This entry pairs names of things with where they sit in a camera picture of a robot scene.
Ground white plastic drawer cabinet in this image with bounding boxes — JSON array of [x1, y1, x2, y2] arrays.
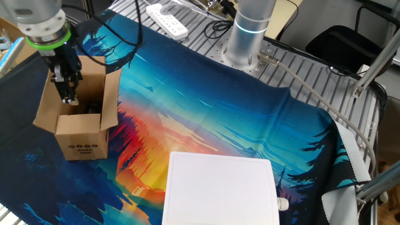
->
[[161, 151, 290, 225]]

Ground black office chair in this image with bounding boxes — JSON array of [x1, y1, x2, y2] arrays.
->
[[304, 4, 400, 74]]

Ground green wrist flange ring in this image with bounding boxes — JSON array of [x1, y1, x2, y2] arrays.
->
[[25, 28, 73, 51]]

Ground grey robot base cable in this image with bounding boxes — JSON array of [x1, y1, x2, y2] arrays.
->
[[257, 51, 378, 176]]

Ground white blue flat bar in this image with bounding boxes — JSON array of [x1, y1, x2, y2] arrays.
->
[[0, 36, 26, 76]]

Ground aluminium frame post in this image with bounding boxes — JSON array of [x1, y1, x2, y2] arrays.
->
[[355, 162, 400, 206], [351, 34, 400, 99]]

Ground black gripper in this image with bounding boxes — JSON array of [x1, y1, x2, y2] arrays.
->
[[40, 45, 84, 106]]

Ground beige board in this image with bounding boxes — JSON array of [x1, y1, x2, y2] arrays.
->
[[265, 0, 304, 40]]

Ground colourful forest print tablecloth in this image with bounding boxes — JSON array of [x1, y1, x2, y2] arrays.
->
[[0, 9, 373, 225]]

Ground white power strip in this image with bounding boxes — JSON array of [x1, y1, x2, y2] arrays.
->
[[146, 2, 189, 41]]

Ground black coiled cable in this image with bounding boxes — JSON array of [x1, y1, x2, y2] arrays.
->
[[204, 20, 234, 40]]

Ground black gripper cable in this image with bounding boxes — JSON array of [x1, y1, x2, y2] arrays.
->
[[61, 0, 144, 67]]

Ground brown cardboard box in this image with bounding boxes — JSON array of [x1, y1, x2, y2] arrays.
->
[[32, 55, 123, 161]]

